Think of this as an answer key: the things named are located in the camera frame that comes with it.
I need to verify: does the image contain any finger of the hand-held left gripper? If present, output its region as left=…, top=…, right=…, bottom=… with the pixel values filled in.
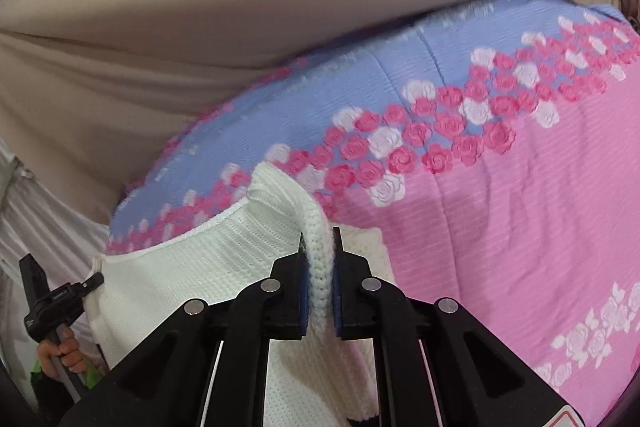
left=80, top=272, right=106, bottom=299

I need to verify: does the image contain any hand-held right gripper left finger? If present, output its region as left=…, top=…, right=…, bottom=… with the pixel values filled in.
left=57, top=232, right=308, bottom=427

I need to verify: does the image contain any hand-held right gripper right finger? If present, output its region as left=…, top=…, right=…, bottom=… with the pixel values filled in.
left=332, top=227, right=576, bottom=427

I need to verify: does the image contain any white knitted sweater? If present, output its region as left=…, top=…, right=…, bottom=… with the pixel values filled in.
left=85, top=162, right=397, bottom=427

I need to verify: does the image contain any person's left hand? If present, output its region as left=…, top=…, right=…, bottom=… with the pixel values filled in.
left=37, top=326, right=87, bottom=378

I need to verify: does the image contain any pale striped cloth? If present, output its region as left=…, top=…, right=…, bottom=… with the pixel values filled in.
left=0, top=137, right=112, bottom=375

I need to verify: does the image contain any pink blue floral blanket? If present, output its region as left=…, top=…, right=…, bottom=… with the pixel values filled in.
left=104, top=0, right=640, bottom=427

